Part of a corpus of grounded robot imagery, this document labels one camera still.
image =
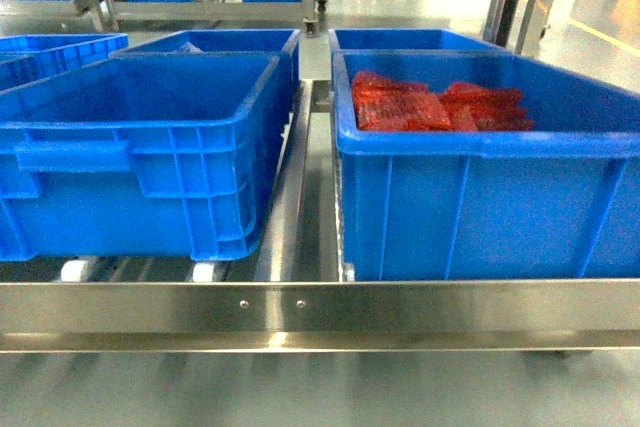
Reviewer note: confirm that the blue bin far left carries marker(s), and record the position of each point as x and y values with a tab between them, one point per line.
27	58

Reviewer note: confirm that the blue bin rear right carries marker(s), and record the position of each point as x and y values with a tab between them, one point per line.
405	39

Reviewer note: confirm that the blue bin with red bags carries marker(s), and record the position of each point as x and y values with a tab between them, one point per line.
560	201

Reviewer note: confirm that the red bubble wrap bags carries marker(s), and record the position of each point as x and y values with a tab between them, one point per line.
382	104

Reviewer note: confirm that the empty blue bin front left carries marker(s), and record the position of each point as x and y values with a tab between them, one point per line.
144	155

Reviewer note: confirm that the near steel shelf rack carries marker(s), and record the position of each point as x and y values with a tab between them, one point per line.
296	291

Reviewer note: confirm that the blue bin rear left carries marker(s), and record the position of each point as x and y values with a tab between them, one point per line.
282	42

